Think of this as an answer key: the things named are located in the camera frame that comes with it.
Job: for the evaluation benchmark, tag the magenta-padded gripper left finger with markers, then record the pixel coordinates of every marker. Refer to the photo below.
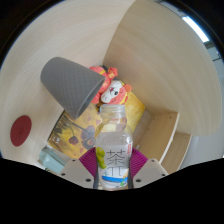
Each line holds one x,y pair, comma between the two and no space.
76,173

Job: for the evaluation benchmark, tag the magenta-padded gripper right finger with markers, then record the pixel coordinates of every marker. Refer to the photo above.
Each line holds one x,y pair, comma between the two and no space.
150,171

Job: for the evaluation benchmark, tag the clear plastic drink bottle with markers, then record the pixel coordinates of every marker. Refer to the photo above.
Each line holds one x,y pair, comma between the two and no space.
113,143

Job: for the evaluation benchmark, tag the tall teal vase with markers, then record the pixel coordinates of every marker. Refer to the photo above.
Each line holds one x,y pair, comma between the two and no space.
51,159

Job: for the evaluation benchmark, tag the light wooden shelf unit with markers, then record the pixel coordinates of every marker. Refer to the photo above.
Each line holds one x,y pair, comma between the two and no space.
166,140

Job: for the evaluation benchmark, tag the yellow poppy painting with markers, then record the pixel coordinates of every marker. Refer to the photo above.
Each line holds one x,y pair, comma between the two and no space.
71,136

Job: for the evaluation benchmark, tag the flat round red coaster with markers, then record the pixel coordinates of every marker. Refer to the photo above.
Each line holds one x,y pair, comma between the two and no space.
20,130

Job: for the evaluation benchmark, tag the red plush toy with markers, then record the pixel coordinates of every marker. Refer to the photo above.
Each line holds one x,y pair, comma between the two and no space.
113,90

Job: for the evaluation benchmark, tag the grey mug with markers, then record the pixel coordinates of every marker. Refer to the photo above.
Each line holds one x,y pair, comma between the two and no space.
68,81

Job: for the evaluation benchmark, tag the ceiling light panel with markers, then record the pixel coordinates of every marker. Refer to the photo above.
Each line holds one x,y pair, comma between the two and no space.
196,29

